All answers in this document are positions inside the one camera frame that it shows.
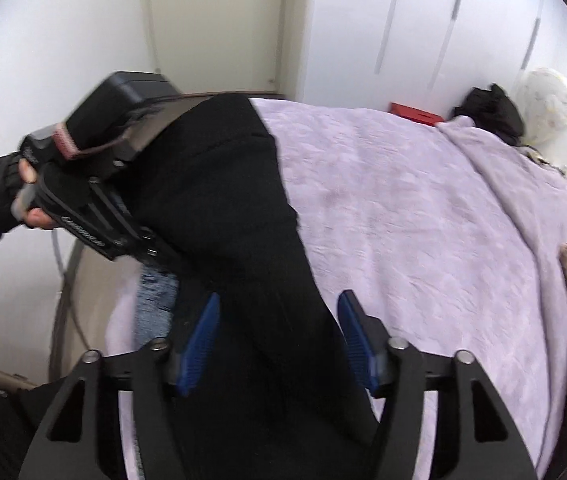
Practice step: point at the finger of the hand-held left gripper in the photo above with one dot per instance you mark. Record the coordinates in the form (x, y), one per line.
(156, 252)

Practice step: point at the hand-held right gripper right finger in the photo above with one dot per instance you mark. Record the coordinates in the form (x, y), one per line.
(358, 340)

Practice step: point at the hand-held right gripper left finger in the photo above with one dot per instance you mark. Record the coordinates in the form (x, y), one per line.
(198, 350)

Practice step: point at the black pants with patterned lining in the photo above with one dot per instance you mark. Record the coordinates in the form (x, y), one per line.
(243, 210)

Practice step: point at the person's left hand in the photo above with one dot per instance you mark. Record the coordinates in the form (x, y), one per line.
(28, 172)

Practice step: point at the purple embossed bedspread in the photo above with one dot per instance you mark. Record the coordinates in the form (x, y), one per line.
(388, 220)

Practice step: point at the cream door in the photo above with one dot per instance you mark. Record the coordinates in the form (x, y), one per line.
(213, 35)

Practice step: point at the purple fleece blanket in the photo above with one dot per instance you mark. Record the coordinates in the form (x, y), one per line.
(513, 185)

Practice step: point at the red box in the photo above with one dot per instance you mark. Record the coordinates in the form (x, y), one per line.
(416, 112)

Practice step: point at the black clothes pile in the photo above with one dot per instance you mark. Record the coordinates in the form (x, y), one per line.
(493, 110)

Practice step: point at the white wardrobe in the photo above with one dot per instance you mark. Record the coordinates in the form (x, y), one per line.
(353, 35)

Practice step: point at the fan with floral cover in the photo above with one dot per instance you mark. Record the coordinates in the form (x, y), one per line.
(548, 102)

